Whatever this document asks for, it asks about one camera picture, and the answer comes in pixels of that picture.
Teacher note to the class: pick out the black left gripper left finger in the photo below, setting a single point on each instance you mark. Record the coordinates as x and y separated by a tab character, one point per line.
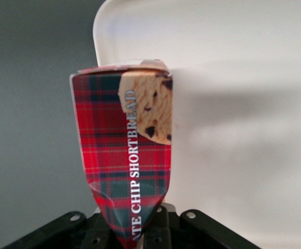
70	230

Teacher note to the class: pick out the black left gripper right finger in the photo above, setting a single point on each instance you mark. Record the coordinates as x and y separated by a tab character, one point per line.
191	230

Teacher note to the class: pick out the beige plastic tray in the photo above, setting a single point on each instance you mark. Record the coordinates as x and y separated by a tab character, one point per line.
230	116

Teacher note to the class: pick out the red tartan cookie box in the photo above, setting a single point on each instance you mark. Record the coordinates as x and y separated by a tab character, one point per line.
124	155

